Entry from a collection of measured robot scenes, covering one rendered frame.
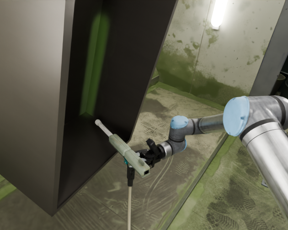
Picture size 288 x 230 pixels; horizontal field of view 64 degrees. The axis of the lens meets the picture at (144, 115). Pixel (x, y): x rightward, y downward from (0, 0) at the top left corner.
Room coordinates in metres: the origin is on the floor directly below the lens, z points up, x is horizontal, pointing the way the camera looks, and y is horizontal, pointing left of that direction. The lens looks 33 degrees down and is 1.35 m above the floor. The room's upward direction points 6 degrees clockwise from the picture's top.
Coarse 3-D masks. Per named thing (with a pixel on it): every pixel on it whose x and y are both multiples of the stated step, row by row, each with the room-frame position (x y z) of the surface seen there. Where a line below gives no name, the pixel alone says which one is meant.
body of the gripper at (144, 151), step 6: (144, 150) 0.92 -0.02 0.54; (150, 150) 0.92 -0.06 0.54; (162, 150) 0.94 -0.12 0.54; (144, 156) 0.87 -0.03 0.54; (150, 156) 0.88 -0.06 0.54; (156, 156) 0.92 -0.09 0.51; (162, 156) 0.92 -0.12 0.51; (150, 162) 0.88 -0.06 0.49; (156, 162) 0.92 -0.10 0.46; (150, 168) 0.87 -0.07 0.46
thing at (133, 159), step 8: (96, 120) 1.10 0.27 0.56; (104, 128) 1.03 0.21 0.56; (112, 136) 0.95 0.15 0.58; (112, 144) 0.92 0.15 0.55; (120, 144) 0.89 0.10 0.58; (120, 152) 0.86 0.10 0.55; (128, 152) 0.84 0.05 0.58; (128, 160) 0.81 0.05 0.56; (136, 160) 0.79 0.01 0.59; (128, 168) 0.82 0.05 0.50; (136, 168) 0.76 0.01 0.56; (144, 168) 0.74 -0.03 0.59; (128, 176) 0.81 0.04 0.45; (144, 176) 0.73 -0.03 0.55; (128, 184) 0.81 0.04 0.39
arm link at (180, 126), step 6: (174, 120) 1.02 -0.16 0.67; (180, 120) 1.02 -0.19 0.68; (186, 120) 1.02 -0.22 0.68; (174, 126) 1.00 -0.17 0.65; (180, 126) 0.99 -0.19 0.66; (186, 126) 1.01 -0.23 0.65; (192, 126) 1.02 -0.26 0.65; (174, 132) 0.99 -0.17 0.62; (180, 132) 0.99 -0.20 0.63; (186, 132) 1.00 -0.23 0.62; (192, 132) 1.01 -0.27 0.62; (174, 138) 0.99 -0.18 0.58; (180, 138) 0.99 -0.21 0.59
